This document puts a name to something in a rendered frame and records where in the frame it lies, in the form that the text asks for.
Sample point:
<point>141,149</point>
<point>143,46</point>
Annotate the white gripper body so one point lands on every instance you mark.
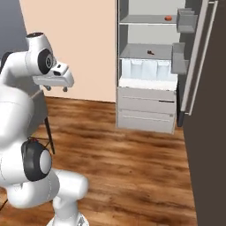
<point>56,80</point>

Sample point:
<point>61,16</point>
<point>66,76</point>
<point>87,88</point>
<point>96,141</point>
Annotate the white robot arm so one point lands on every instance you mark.
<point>17,117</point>

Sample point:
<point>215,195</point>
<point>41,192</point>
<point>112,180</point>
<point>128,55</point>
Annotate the grey fridge shelf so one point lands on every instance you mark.
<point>147,20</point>
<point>138,51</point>

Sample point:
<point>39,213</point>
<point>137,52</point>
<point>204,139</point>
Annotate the brown chicken drumstick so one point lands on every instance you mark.
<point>150,53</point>

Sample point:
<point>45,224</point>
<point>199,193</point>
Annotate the grey fridge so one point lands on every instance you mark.
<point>153,38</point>

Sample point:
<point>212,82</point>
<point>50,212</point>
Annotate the orange squash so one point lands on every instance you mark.
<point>168,18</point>

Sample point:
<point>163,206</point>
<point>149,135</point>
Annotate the grey fridge door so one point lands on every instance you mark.
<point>195,58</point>

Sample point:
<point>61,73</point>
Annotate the grey stool with black legs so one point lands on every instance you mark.
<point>39,110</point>

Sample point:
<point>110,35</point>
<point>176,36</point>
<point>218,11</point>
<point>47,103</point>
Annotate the grey freezer drawer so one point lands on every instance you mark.
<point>144,100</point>
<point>144,121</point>

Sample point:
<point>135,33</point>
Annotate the white crisper drawer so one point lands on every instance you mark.
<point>147,75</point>

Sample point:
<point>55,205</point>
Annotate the large grey door bin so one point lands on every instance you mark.
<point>179,60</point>

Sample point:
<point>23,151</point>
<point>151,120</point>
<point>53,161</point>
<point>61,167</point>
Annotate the small grey door bin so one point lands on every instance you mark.
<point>186,20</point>

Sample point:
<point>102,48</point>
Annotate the dark brown tall cabinet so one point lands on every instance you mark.
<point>210,153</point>

